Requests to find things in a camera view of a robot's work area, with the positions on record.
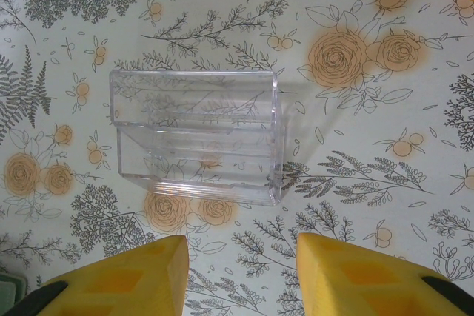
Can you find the floral tablecloth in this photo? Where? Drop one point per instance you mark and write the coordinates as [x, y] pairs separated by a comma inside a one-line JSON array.
[[237, 16]]

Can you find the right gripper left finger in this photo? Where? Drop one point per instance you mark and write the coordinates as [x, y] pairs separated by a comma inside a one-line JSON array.
[[122, 286]]

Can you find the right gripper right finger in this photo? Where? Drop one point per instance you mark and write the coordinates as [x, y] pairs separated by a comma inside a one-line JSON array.
[[352, 286]]

